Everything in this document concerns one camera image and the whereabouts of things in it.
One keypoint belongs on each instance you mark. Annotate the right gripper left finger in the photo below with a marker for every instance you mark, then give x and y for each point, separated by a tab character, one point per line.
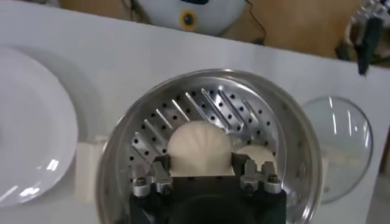
161	182

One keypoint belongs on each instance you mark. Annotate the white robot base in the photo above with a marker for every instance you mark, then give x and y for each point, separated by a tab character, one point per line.
213	18

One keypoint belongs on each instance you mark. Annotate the perforated steel steamer basket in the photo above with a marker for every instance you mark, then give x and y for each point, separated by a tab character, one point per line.
213	103

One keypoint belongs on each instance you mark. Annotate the white steamed baozi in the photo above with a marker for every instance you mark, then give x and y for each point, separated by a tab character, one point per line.
259	153
199	146

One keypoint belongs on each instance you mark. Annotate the white round plate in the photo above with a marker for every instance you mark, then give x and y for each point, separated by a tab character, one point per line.
36	128

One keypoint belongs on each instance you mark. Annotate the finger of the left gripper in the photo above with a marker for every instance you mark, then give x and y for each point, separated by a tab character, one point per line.
369	45
342	50

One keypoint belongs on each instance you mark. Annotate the round glass lid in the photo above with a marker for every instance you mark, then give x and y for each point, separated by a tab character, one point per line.
344	146

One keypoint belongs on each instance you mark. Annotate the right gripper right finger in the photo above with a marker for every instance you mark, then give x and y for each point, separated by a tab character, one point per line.
248	181

